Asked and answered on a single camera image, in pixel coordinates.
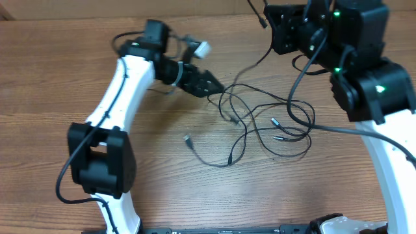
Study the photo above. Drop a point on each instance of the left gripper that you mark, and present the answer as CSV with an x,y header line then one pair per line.
x,y
201,90

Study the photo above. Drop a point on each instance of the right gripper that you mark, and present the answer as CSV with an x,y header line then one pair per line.
x,y
287,34

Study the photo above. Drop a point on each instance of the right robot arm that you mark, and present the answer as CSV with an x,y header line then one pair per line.
x,y
346,39

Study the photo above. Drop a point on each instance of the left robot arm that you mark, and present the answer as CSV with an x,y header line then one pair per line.
x,y
101,156

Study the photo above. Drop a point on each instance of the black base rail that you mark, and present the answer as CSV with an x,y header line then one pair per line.
x,y
227,230

